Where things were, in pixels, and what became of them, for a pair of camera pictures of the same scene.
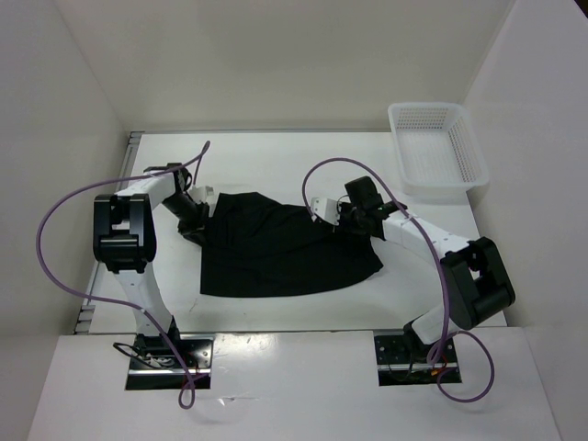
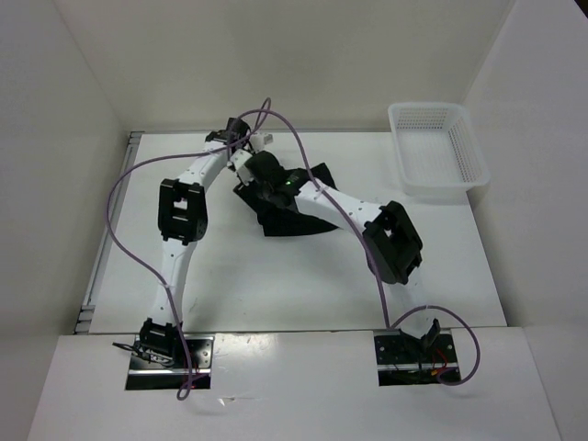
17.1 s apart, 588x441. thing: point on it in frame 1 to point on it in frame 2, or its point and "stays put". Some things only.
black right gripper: (343, 207) to (269, 202)
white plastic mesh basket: (438, 148) stays put
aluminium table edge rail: (84, 319) stays put
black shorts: (256, 244) to (279, 211)
